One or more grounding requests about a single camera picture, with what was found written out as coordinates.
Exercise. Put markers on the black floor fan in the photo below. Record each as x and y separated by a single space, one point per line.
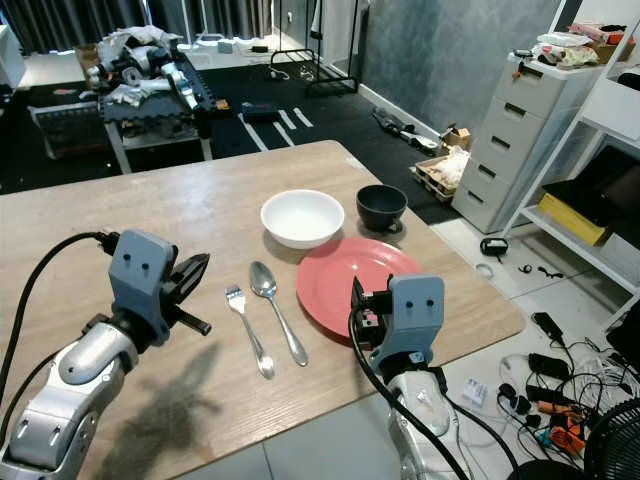
615 445

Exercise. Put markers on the silver metal spoon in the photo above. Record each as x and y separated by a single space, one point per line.
263 279

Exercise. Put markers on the small brown cardboard box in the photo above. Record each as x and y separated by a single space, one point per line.
457 138

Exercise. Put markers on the white desk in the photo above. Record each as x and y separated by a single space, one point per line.
10 55

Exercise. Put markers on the pile of robot parts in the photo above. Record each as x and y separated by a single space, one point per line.
135 62

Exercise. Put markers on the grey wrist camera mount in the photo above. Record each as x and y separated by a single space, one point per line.
145 275
416 315

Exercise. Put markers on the white metal shelf rack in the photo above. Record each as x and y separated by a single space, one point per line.
575 250

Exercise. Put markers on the black plastic crate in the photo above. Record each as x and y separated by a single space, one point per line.
68 130

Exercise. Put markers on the long black power tool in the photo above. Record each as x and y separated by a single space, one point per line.
400 126

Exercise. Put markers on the orange hand tool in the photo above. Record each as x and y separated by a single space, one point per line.
565 432

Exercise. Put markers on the dark grey cup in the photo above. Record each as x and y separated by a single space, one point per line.
381 206

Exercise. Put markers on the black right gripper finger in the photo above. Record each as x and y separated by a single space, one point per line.
359 308

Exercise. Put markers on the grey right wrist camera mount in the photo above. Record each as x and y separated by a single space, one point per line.
416 315

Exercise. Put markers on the dark grey curtain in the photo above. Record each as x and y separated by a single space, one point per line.
80 20

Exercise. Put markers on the red round plate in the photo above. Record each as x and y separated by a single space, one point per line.
335 285

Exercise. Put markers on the black power adapter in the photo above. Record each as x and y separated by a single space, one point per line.
495 247

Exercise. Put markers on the grey cart with black top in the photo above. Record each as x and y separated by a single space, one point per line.
155 122

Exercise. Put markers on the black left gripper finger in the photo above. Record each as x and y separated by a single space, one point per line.
196 268

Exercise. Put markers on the pile of plastic bags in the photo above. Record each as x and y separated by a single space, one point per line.
575 45

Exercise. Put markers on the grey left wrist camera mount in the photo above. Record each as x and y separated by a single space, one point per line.
145 275

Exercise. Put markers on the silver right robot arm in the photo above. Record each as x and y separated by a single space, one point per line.
436 422

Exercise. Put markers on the yellow flat box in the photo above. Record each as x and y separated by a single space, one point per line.
572 218

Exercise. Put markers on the small dark blue box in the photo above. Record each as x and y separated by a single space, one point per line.
259 111

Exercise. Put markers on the flat cardboard tray with bags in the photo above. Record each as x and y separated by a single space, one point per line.
445 172

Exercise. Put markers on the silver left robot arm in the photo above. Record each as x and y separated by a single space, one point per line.
85 375

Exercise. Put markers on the black metal clothes rack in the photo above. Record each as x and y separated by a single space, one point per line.
320 72

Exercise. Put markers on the white ceramic bowl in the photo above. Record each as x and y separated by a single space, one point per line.
302 215

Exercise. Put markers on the silver metal fork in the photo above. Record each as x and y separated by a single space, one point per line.
248 328

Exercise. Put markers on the grey plastic drawer cabinet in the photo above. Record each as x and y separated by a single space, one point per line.
510 135

